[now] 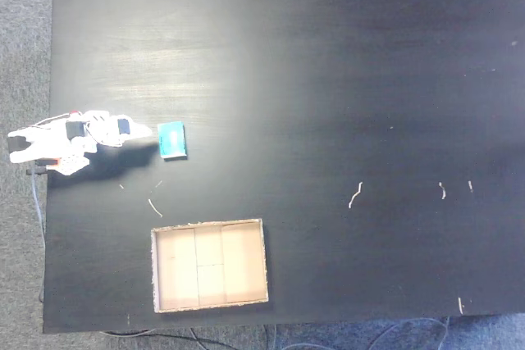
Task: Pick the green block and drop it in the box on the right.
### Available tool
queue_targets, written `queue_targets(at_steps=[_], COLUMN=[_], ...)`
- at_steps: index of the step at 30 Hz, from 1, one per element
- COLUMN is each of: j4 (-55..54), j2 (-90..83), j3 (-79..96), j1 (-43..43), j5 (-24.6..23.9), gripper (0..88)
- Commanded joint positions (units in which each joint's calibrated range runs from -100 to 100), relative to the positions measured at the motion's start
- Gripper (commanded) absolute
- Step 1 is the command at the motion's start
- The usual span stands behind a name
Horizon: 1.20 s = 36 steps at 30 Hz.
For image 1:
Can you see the short hooked pale scrap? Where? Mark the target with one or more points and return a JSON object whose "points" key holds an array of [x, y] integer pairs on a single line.
{"points": [[442, 191]]}

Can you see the long curved pale scrap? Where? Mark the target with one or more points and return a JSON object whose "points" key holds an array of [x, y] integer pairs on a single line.
{"points": [[355, 196]]}

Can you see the thin curved pale scrap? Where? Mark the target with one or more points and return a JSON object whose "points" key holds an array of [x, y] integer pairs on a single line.
{"points": [[155, 207]]}

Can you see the green block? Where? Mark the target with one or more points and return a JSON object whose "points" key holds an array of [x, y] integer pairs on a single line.
{"points": [[172, 140]]}

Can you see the open cardboard box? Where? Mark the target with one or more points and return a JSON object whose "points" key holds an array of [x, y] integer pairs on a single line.
{"points": [[209, 266]]}

